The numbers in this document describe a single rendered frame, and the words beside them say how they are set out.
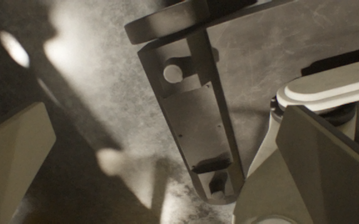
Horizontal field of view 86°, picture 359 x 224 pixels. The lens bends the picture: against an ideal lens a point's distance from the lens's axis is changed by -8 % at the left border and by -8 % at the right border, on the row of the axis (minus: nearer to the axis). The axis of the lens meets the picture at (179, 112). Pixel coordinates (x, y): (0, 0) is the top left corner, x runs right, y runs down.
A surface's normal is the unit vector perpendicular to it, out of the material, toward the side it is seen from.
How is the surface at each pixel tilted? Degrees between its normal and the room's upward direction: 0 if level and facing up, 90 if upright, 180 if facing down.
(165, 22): 6
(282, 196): 115
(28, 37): 0
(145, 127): 0
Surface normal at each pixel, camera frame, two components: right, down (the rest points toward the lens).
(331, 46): -0.07, 0.48
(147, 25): -0.29, 0.50
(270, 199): -0.25, -0.97
